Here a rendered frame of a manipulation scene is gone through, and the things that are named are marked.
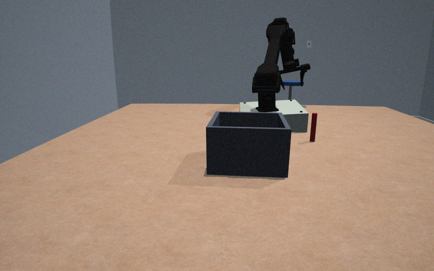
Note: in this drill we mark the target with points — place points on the red peg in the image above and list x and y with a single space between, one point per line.
313 127

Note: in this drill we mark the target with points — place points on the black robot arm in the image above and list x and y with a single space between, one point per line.
267 79

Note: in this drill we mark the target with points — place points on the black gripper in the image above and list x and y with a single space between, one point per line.
303 68

